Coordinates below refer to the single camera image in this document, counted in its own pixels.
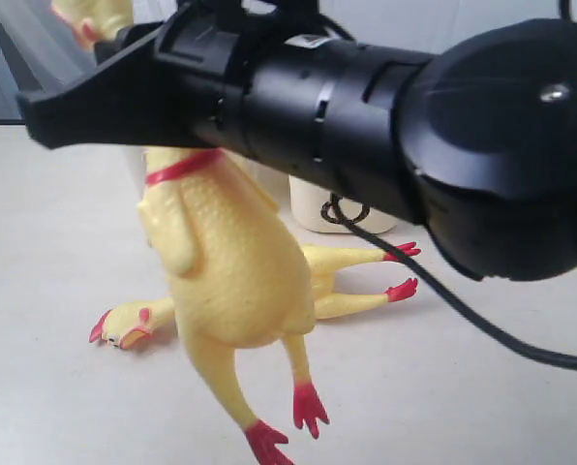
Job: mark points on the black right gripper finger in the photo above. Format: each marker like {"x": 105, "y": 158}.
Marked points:
{"x": 105, "y": 49}
{"x": 128, "y": 100}

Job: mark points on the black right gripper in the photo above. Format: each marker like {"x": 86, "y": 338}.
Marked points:
{"x": 279, "y": 90}

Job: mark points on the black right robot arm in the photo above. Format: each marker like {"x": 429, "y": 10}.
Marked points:
{"x": 477, "y": 144}

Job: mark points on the cream bin marked X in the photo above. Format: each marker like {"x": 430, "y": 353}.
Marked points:
{"x": 135, "y": 161}

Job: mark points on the cream bin marked O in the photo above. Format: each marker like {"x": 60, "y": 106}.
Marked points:
{"x": 312, "y": 209}

